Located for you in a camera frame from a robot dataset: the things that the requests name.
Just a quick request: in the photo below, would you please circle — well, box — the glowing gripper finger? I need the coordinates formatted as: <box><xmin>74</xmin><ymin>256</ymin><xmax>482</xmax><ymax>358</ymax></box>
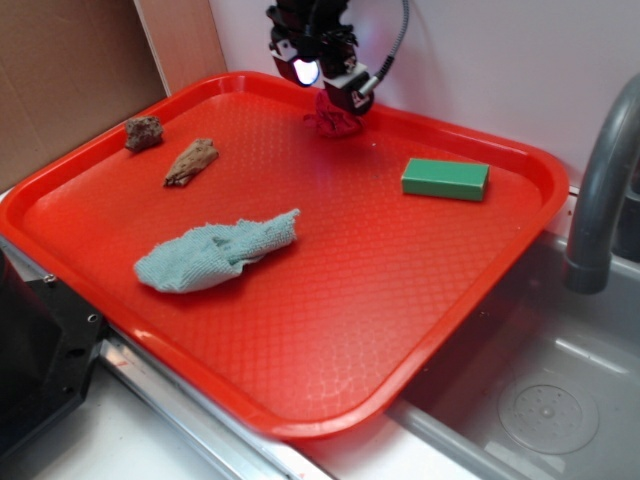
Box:
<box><xmin>320</xmin><ymin>62</ymin><xmax>375</xmax><ymax>116</ymax></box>
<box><xmin>269</xmin><ymin>42</ymin><xmax>320</xmax><ymax>88</ymax></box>

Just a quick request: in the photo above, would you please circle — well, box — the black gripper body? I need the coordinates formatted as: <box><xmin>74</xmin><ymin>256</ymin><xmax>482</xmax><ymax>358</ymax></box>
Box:
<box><xmin>266</xmin><ymin>1</ymin><xmax>358</xmax><ymax>68</ymax></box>

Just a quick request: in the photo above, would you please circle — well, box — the red paper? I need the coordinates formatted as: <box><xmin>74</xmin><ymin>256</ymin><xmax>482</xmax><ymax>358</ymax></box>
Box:
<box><xmin>303</xmin><ymin>90</ymin><xmax>364</xmax><ymax>138</ymax></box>

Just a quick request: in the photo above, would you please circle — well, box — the brown wood piece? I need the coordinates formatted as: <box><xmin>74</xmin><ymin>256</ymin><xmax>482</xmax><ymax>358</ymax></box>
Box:
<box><xmin>163</xmin><ymin>138</ymin><xmax>219</xmax><ymax>187</ymax></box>

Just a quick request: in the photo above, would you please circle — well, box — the green rectangular block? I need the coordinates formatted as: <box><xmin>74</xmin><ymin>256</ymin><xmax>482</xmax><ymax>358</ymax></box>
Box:
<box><xmin>401</xmin><ymin>158</ymin><xmax>490</xmax><ymax>202</ymax></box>

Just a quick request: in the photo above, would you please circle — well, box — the brown rock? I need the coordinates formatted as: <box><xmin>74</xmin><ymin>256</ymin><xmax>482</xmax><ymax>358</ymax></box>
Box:
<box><xmin>124</xmin><ymin>116</ymin><xmax>164</xmax><ymax>153</ymax></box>

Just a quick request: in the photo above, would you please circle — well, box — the red plastic tray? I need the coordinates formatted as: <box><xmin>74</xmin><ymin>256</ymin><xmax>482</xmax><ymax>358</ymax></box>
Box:
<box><xmin>1</xmin><ymin>72</ymin><xmax>569</xmax><ymax>439</ymax></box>

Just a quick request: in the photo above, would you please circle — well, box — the light green cloth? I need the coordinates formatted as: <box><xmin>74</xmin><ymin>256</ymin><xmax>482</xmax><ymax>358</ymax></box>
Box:
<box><xmin>134</xmin><ymin>209</ymin><xmax>300</xmax><ymax>294</ymax></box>

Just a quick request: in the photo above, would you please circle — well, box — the brown cardboard panel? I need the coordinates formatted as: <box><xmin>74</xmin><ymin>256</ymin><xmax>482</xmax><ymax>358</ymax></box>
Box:
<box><xmin>1</xmin><ymin>1</ymin><xmax>226</xmax><ymax>190</ymax></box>

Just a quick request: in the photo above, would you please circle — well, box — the grey faucet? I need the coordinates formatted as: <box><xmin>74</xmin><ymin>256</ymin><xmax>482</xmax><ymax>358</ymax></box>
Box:
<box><xmin>563</xmin><ymin>76</ymin><xmax>639</xmax><ymax>294</ymax></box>

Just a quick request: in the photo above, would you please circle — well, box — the grey sink basin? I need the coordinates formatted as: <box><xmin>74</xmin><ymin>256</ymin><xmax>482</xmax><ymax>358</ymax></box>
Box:
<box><xmin>389</xmin><ymin>189</ymin><xmax>640</xmax><ymax>480</ymax></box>

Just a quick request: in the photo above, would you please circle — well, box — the grey flexible cable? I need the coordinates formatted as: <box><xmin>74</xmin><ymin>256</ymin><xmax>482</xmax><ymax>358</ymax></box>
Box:
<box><xmin>357</xmin><ymin>0</ymin><xmax>411</xmax><ymax>97</ymax></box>

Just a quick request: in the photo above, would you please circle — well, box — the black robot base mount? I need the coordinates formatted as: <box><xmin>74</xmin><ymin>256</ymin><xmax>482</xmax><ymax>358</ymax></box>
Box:
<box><xmin>1</xmin><ymin>255</ymin><xmax>106</xmax><ymax>460</ymax></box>

